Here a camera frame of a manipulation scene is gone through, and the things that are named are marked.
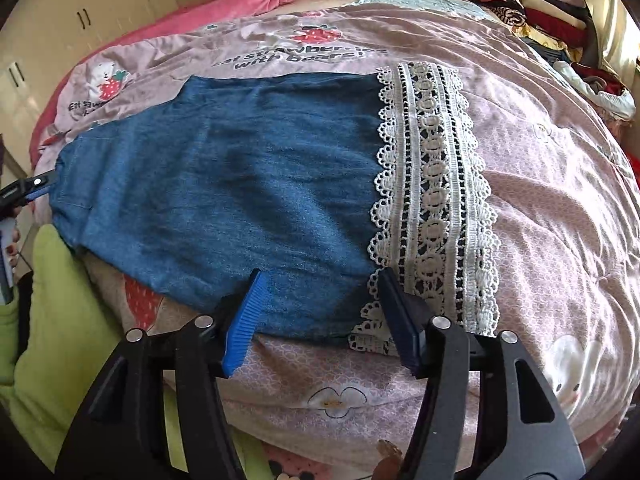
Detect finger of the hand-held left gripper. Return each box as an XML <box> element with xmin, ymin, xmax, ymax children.
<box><xmin>0</xmin><ymin>169</ymin><xmax>57</xmax><ymax>208</ymax></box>

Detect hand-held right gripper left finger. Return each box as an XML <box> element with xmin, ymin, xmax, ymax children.
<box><xmin>55</xmin><ymin>269</ymin><xmax>271</xmax><ymax>480</ymax></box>

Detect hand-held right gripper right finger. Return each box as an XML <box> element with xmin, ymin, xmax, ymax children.
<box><xmin>377</xmin><ymin>267</ymin><xmax>588</xmax><ymax>480</ymax></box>

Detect denim pants with lace hem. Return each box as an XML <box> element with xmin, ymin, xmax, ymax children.
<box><xmin>52</xmin><ymin>61</ymin><xmax>501</xmax><ymax>356</ymax></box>

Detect person's left hand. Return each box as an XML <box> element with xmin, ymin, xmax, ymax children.
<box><xmin>2</xmin><ymin>226</ymin><xmax>24</xmax><ymax>262</ymax></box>

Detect pink strawberry print quilt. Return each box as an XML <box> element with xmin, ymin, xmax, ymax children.
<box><xmin>30</xmin><ymin>0</ymin><xmax>640</xmax><ymax>480</ymax></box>

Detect cream wardrobe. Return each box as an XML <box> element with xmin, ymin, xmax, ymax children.
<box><xmin>0</xmin><ymin>0</ymin><xmax>221</xmax><ymax>171</ymax></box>

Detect pink blanket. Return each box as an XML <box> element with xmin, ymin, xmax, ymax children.
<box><xmin>27</xmin><ymin>0</ymin><xmax>307</xmax><ymax>171</ymax></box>

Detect white garment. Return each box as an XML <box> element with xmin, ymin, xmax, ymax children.
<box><xmin>552</xmin><ymin>61</ymin><xmax>637</xmax><ymax>122</ymax></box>

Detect maroon garment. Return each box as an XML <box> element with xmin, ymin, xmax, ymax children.
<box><xmin>592</xmin><ymin>69</ymin><xmax>628</xmax><ymax>97</ymax></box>

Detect light blue cloth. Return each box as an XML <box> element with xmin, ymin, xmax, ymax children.
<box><xmin>357</xmin><ymin>0</ymin><xmax>482</xmax><ymax>19</ymax></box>

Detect beige bed sheet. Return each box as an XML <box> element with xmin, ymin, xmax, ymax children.
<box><xmin>292</xmin><ymin>0</ymin><xmax>363</xmax><ymax>17</ymax></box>

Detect stack of folded clothes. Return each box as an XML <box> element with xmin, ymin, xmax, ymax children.
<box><xmin>459</xmin><ymin>0</ymin><xmax>603</xmax><ymax>67</ymax></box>

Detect cream curtain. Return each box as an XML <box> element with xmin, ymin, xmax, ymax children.
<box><xmin>584</xmin><ymin>0</ymin><xmax>640</xmax><ymax>68</ymax></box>

